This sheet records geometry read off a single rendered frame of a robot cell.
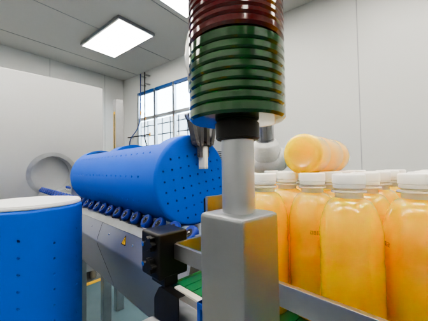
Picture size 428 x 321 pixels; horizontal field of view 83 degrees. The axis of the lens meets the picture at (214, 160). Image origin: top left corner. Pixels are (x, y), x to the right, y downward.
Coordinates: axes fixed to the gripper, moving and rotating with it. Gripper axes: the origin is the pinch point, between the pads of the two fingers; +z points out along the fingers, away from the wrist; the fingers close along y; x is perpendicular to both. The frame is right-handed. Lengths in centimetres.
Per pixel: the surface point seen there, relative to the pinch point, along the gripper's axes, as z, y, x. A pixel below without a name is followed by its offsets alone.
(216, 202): 12.7, -3.5, -9.4
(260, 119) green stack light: 0, -37, -48
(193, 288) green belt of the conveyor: 26.2, -21.0, -20.5
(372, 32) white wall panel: -155, 285, 14
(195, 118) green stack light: 0, -41, -46
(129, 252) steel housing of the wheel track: 30.2, -15.5, 19.4
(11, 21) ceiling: -226, -20, 415
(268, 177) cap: 5.0, -17.0, -35.2
